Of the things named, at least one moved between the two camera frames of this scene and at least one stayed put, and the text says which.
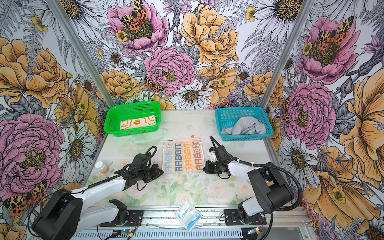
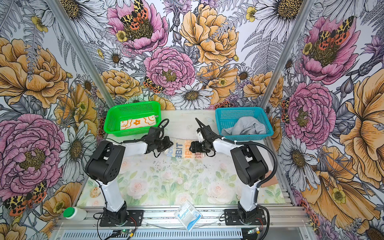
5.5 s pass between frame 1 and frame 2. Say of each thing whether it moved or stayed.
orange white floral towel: stayed
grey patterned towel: moved
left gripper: moved
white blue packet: stayed
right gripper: moved
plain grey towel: stayed
